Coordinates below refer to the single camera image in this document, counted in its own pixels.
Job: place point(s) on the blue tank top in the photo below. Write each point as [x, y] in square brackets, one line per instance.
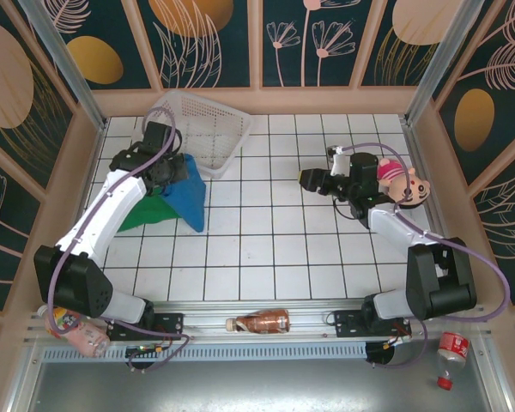
[191, 197]

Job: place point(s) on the green tank top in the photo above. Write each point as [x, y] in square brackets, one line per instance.
[150, 214]

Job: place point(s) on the aluminium frame post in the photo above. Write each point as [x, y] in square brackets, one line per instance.
[67, 64]
[437, 64]

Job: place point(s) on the brown drink bottle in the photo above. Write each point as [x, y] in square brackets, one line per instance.
[262, 322]

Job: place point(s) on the clear bottle with red label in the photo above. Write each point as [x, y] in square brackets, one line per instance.
[452, 347]

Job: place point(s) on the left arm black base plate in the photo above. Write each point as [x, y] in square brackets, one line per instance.
[171, 324]

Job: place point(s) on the grey metal shelf plate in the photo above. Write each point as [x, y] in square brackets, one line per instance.
[257, 386]

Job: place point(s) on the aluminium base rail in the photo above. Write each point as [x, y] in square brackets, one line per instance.
[206, 326]

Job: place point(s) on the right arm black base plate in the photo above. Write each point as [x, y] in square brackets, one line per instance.
[347, 324]

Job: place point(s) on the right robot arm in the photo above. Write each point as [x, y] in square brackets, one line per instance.
[438, 279]

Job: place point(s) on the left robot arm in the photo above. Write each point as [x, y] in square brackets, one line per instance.
[107, 210]

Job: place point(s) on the white plastic perforated basket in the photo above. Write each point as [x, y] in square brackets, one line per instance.
[210, 124]

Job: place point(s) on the pink drink bottle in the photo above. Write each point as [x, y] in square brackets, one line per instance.
[83, 339]

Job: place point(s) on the pink plush toy doll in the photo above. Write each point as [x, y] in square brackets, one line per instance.
[405, 184]

